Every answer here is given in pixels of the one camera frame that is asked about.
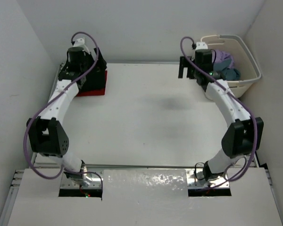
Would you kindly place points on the black t-shirt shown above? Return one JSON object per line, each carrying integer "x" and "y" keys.
{"x": 100, "y": 64}

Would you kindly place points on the purple t-shirt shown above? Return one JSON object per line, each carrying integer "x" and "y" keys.
{"x": 219, "y": 56}

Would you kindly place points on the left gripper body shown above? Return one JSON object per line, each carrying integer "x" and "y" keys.
{"x": 87, "y": 62}

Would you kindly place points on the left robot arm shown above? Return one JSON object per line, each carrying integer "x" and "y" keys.
{"x": 44, "y": 131}

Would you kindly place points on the cream laundry basket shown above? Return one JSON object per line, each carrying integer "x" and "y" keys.
{"x": 243, "y": 60}

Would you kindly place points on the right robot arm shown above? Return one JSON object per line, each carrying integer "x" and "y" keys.
{"x": 244, "y": 131}

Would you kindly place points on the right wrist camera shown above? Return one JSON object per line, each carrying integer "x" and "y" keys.
{"x": 199, "y": 45}

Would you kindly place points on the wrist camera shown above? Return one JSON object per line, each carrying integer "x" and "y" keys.
{"x": 199, "y": 45}
{"x": 80, "y": 42}

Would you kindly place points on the red t-shirt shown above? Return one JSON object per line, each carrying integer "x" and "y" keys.
{"x": 96, "y": 90}

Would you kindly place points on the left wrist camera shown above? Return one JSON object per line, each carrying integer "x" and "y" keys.
{"x": 80, "y": 42}

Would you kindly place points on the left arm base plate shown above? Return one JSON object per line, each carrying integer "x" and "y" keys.
{"x": 90, "y": 180}

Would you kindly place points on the blue-grey t-shirt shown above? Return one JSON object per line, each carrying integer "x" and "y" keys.
{"x": 229, "y": 71}

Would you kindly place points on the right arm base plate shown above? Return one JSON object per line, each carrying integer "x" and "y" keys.
{"x": 195, "y": 180}

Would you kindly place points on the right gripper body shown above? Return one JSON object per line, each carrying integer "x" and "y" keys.
{"x": 196, "y": 71}

